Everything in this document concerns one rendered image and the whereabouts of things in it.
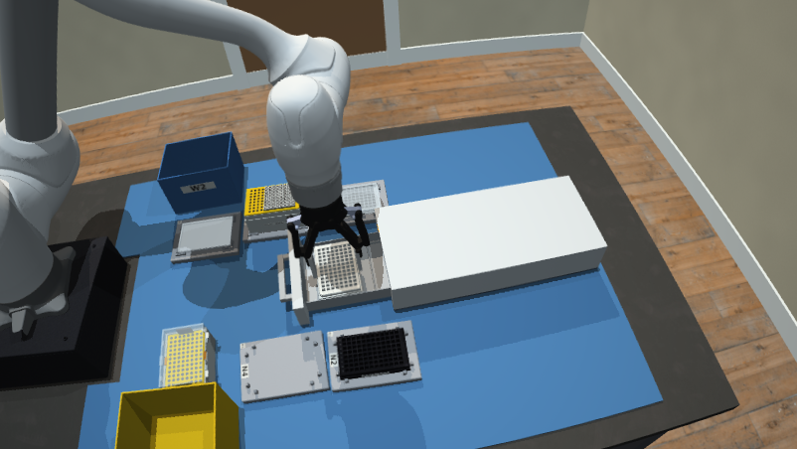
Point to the yellow open-top bin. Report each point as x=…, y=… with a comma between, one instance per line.
x=178, y=417

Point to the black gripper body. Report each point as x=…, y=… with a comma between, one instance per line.
x=335, y=210

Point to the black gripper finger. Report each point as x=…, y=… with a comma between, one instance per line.
x=356, y=214
x=293, y=223

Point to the dark blue open bin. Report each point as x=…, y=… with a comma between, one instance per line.
x=202, y=183

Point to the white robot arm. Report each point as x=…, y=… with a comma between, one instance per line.
x=39, y=159

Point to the blue flat mat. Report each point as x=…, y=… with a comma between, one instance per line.
x=496, y=367

